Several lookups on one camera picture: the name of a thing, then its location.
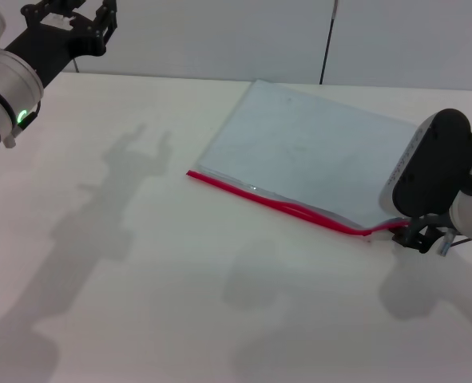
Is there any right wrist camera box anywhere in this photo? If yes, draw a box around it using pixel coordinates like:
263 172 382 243
379 108 472 219

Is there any clear document bag red zipper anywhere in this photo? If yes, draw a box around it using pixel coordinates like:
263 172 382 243
185 78 420 244

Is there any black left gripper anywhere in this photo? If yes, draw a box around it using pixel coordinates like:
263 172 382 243
4 0 119 89

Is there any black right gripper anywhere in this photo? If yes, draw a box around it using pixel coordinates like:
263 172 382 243
390 214 454 255

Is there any right arm cable with connector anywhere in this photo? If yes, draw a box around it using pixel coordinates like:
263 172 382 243
437 233 472 257

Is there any left arm cable with connector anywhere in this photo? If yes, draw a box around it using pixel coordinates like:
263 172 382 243
14 101 42 135

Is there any arm cable with connector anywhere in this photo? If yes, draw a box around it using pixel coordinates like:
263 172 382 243
437 233 472 257
14 101 42 135

